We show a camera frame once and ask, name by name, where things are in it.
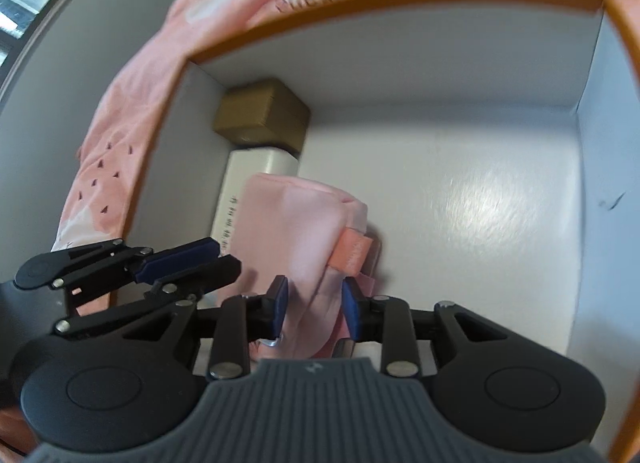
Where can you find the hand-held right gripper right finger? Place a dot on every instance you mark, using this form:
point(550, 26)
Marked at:
point(350, 308)

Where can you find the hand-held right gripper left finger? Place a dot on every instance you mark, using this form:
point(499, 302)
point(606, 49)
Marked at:
point(280, 303)

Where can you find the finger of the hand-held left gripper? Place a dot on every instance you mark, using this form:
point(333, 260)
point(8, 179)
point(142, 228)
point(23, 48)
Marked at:
point(175, 258)
point(215, 272)

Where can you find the pink fabric pouch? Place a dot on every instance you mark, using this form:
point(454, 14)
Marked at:
point(300, 233)

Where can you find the long white box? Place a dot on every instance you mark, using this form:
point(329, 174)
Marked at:
point(265, 160)

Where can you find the small brown box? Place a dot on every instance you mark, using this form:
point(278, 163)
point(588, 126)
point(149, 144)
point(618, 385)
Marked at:
point(260, 113)

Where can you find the orange cardboard box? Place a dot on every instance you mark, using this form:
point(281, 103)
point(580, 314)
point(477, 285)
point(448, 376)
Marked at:
point(450, 168)

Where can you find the pink printed blanket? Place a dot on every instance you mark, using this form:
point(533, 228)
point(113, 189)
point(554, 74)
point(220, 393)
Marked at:
point(165, 43)

